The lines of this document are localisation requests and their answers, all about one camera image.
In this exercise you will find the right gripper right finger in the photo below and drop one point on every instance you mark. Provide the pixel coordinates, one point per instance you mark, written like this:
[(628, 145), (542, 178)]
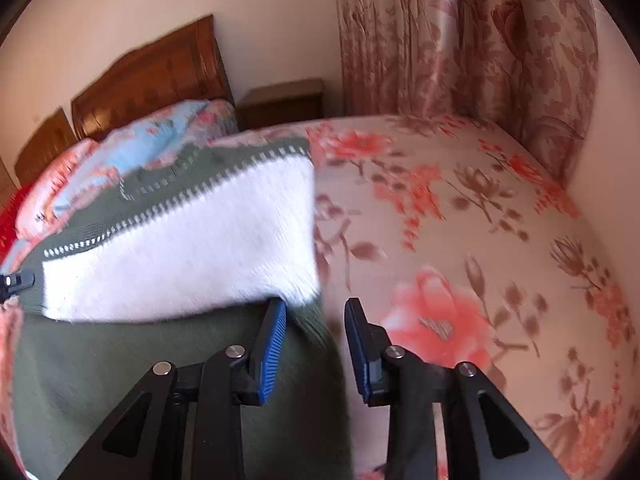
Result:
[(485, 437)]

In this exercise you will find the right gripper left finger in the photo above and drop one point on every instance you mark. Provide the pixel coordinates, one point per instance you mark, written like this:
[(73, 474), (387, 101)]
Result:
[(185, 422)]

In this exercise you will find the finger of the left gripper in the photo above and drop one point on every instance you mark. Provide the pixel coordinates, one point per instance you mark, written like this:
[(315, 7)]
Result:
[(15, 283)]

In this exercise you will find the green white knit sweater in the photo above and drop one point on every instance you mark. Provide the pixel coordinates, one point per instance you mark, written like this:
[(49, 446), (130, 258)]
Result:
[(174, 264)]

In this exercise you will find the red blanket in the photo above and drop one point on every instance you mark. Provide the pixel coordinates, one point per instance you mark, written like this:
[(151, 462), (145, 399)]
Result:
[(7, 220)]

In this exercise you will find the pink floral folded quilt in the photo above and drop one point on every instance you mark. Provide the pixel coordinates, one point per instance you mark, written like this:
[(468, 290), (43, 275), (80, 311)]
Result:
[(36, 217)]

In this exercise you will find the wooden headboard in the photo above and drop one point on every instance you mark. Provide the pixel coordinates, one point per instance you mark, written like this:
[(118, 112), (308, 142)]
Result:
[(185, 64), (52, 138)]

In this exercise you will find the floral pink bed sheet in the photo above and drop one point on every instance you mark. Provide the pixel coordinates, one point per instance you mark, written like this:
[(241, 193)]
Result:
[(461, 246)]

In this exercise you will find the light blue floral quilt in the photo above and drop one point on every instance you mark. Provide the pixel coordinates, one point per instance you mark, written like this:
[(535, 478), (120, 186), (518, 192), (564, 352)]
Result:
[(145, 140)]

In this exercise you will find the dark wooden nightstand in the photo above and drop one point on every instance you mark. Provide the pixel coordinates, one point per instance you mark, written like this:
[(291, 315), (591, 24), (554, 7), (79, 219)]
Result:
[(284, 103)]

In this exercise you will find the floral pink curtain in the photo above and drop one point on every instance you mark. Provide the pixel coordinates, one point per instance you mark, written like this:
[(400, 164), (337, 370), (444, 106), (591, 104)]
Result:
[(529, 66)]

